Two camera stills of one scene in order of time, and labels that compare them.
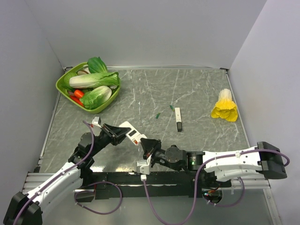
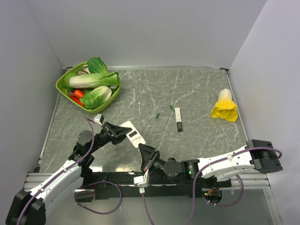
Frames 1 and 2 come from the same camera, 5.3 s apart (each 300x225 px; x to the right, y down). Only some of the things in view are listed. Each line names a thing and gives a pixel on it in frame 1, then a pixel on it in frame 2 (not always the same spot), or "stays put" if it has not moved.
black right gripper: [150, 146] → [149, 155]
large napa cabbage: [95, 80] stays put
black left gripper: [116, 134] stays put
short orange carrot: [78, 93] stays put
